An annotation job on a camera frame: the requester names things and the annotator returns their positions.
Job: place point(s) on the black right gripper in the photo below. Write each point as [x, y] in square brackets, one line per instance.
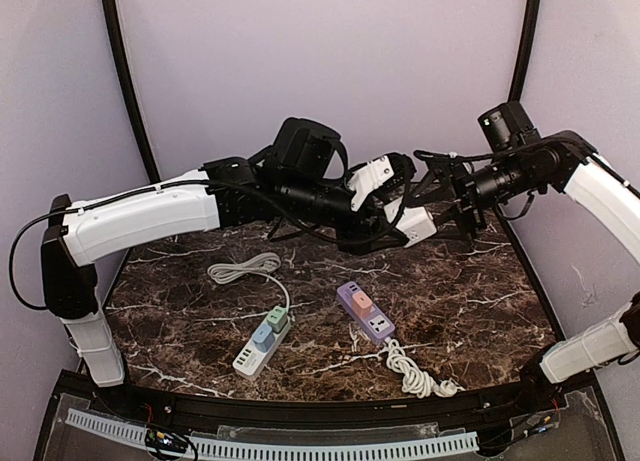
[466, 193]

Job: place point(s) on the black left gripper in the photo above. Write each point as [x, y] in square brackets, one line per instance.
[375, 213]

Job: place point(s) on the white cube socket adapter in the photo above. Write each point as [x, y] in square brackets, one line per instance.
[415, 225]

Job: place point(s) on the pink plug adapter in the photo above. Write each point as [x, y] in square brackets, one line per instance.
[362, 305]

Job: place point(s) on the purple power strip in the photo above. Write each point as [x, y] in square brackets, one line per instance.
[377, 327]

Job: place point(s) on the green plug adapter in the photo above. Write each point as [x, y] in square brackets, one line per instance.
[277, 318]

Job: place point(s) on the blue plug adapter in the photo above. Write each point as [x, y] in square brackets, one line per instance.
[263, 338]

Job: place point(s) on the white power strip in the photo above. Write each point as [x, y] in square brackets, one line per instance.
[249, 362]

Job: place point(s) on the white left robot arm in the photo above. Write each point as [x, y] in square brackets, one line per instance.
[221, 194]

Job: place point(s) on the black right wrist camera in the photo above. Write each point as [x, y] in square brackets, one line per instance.
[507, 127]

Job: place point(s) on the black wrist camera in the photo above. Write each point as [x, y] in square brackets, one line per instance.
[507, 127]
[305, 148]

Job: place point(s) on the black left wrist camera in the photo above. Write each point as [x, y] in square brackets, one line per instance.
[305, 148]

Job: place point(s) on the black front table rail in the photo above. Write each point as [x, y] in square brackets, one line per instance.
[485, 410]

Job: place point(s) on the white slotted cable duct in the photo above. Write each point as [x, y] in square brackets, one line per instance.
[239, 444]

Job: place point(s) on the black frame post left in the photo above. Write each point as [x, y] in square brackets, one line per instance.
[128, 90]

